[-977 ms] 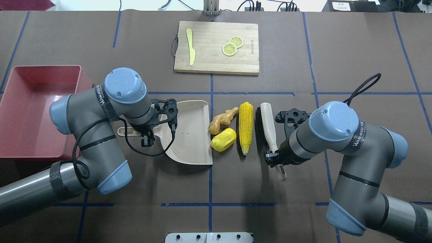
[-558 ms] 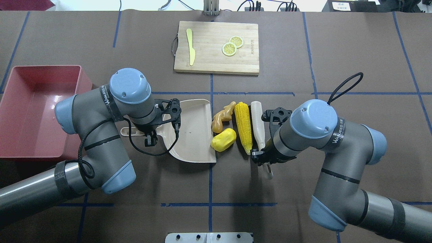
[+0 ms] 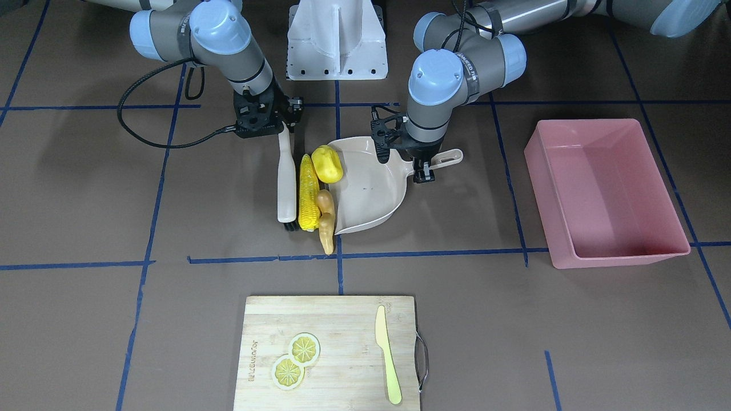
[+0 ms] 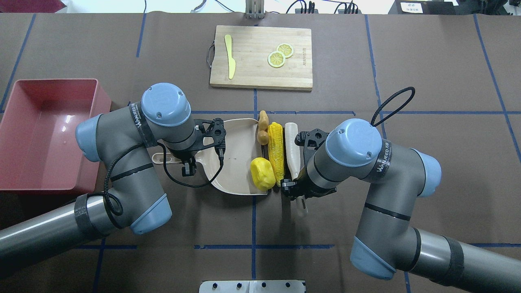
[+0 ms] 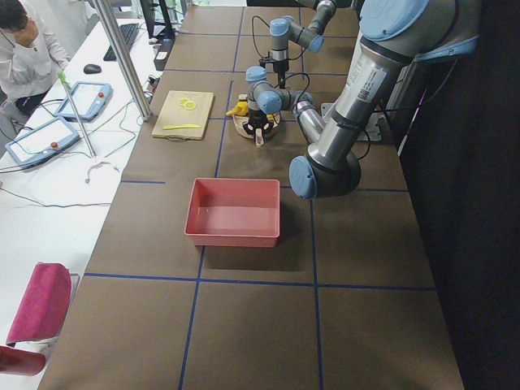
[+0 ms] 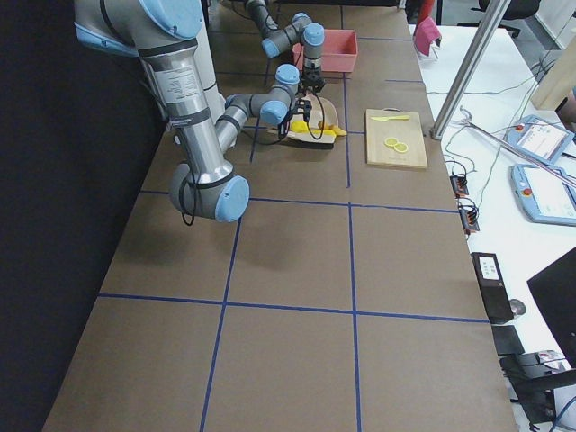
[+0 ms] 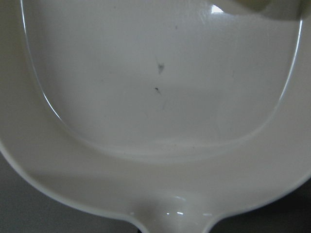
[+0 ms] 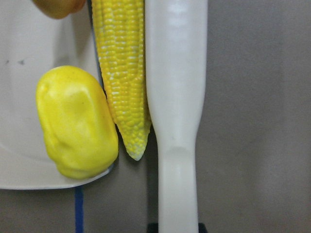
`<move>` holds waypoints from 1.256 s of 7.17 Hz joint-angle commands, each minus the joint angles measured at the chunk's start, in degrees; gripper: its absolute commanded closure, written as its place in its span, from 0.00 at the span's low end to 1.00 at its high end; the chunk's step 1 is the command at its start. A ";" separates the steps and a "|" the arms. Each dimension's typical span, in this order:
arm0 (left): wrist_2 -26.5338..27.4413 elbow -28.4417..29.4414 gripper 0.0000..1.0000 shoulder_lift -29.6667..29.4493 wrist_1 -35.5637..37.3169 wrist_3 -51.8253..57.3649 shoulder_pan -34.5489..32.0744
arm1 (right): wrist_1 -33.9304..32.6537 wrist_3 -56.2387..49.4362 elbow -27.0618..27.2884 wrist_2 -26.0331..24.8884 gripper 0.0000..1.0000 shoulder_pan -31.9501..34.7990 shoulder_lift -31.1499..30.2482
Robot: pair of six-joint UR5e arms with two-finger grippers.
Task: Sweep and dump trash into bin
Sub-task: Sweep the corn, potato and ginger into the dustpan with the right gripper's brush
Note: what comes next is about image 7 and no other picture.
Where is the white plastic dustpan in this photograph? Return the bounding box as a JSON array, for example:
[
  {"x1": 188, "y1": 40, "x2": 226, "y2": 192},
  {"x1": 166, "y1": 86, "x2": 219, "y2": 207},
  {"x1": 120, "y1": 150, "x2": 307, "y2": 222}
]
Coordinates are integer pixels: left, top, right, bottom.
[{"x1": 0, "y1": 0, "x2": 311, "y2": 233}]

